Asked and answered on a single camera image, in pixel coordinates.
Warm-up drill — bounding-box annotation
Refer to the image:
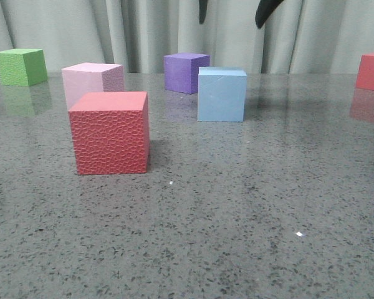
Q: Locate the black opposite-arm gripper finger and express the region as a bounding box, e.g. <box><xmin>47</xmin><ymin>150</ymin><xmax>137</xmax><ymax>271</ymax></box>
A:
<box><xmin>255</xmin><ymin>0</ymin><xmax>283</xmax><ymax>29</ymax></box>
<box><xmin>198</xmin><ymin>0</ymin><xmax>208</xmax><ymax>24</ymax></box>

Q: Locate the light blue foam cube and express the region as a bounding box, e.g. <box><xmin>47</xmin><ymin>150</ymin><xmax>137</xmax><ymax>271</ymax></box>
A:
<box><xmin>197</xmin><ymin>67</ymin><xmax>247</xmax><ymax>122</ymax></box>

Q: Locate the grey-green curtain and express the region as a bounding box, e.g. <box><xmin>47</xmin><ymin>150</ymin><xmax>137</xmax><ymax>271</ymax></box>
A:
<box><xmin>0</xmin><ymin>1</ymin><xmax>374</xmax><ymax>74</ymax></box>

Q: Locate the purple foam cube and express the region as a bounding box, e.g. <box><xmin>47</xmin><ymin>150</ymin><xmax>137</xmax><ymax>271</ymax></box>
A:
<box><xmin>163</xmin><ymin>53</ymin><xmax>210</xmax><ymax>94</ymax></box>

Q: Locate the red foam cube far right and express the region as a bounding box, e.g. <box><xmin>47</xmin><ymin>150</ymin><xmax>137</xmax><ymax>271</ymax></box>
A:
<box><xmin>355</xmin><ymin>52</ymin><xmax>374</xmax><ymax>90</ymax></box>

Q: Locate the pink foam cube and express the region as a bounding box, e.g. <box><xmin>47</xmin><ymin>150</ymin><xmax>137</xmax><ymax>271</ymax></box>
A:
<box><xmin>62</xmin><ymin>62</ymin><xmax>125</xmax><ymax>109</ymax></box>

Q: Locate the red textured foam cube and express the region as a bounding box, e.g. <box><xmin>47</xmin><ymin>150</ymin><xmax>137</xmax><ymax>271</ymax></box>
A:
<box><xmin>68</xmin><ymin>91</ymin><xmax>150</xmax><ymax>175</ymax></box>

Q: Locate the green foam cube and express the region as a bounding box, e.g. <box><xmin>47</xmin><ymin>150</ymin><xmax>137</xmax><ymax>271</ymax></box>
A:
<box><xmin>0</xmin><ymin>49</ymin><xmax>48</xmax><ymax>87</ymax></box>

